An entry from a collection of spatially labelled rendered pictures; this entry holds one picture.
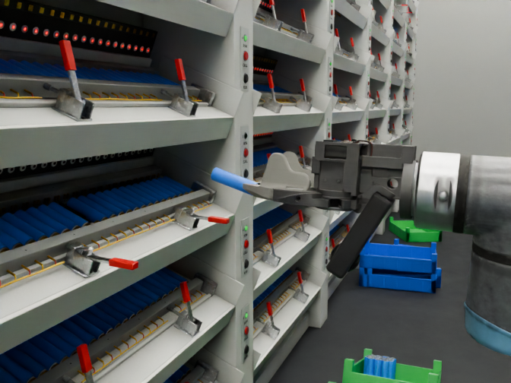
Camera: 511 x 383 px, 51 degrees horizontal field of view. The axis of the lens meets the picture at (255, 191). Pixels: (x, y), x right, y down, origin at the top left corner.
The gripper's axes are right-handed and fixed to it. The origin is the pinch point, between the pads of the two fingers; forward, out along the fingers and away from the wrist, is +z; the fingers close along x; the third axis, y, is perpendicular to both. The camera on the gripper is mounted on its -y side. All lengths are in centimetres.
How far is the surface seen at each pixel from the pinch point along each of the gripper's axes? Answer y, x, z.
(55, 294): -11.4, 18.5, 16.4
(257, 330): -44, -59, 20
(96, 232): -6.9, 6.3, 20.4
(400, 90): 37, -309, 17
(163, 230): -9.0, -8.9, 18.9
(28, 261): -8.2, 18.1, 20.7
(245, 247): -16.6, -35.4, 15.2
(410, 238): -49, -231, -3
